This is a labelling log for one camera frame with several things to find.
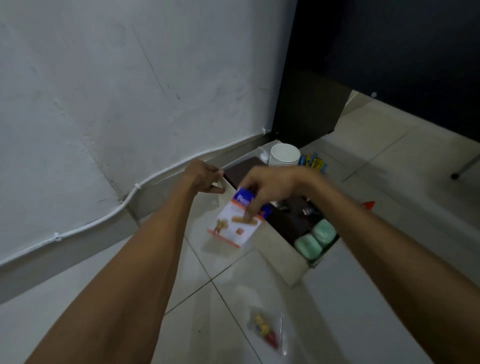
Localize person's left hand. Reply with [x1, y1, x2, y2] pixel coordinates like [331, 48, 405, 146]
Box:
[182, 159, 226, 195]

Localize person's right hand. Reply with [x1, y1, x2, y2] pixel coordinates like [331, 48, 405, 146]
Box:
[238, 165, 316, 224]

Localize white pet treat box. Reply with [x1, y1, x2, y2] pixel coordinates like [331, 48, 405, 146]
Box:
[208, 187, 273, 248]

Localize white cardboard box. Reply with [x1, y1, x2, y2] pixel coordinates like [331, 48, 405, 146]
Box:
[211, 140, 341, 288]

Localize person's left forearm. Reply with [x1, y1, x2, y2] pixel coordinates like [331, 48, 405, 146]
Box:
[25, 176, 197, 364]

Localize person's right forearm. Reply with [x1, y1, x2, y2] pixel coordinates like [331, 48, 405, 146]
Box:
[305, 174, 480, 364]

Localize dark brown flat packet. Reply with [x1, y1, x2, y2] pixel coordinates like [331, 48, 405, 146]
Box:
[223, 156, 268, 189]

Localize dark brown wrapped packets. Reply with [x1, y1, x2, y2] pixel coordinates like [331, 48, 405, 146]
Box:
[265, 195, 325, 245]

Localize stack of white paper cups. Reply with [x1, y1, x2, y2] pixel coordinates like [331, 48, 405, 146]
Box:
[268, 143, 301, 168]

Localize green soap case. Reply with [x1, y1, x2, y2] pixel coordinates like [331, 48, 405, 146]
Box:
[294, 233, 323, 261]
[311, 219, 338, 247]

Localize bunch of colourful clothes pegs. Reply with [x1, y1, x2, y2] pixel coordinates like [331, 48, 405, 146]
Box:
[298, 152, 328, 173]

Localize clear bag of colourful items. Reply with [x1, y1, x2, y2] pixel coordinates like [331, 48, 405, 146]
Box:
[246, 305, 286, 355]

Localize black cabinet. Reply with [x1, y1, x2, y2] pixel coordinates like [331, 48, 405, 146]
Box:
[271, 0, 480, 149]

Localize black chair leg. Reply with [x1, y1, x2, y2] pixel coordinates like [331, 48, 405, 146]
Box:
[451, 153, 480, 180]

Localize white wall cable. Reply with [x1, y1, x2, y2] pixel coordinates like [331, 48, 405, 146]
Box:
[0, 128, 271, 265]

